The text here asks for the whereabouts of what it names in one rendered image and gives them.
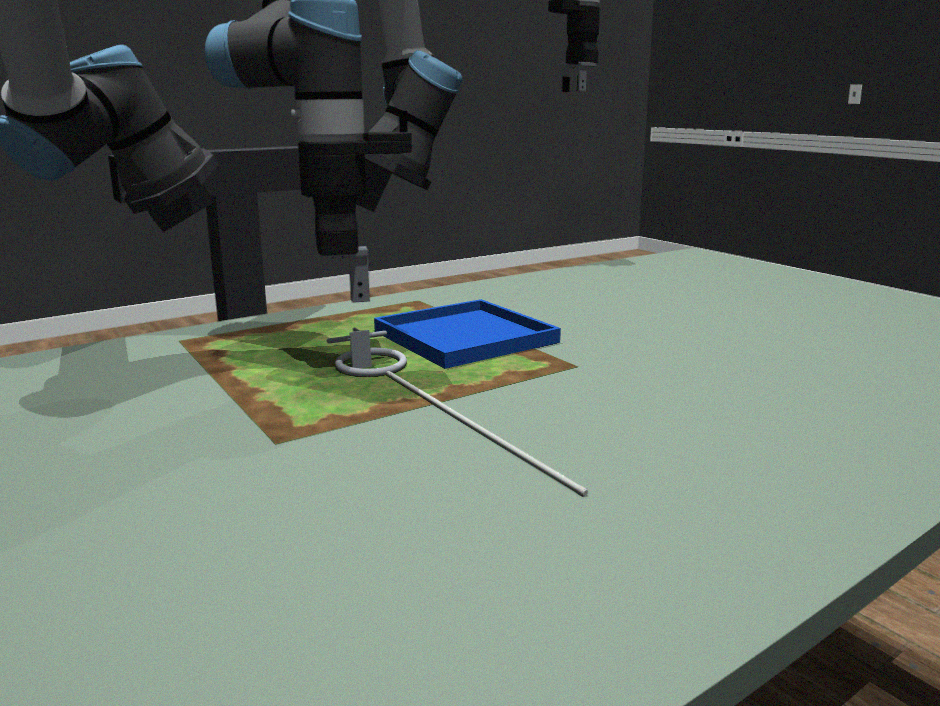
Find green grassy ground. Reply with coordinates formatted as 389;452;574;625
179;300;578;445

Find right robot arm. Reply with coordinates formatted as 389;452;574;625
0;0;362;199

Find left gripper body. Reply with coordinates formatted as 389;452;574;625
548;0;600;64

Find white ring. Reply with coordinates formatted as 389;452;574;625
335;348;407;376

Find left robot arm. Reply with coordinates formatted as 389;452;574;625
369;0;462;178

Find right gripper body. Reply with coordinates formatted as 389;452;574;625
291;99;412;255

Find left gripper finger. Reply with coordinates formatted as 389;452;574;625
577;62;596;91
560;63;578;92

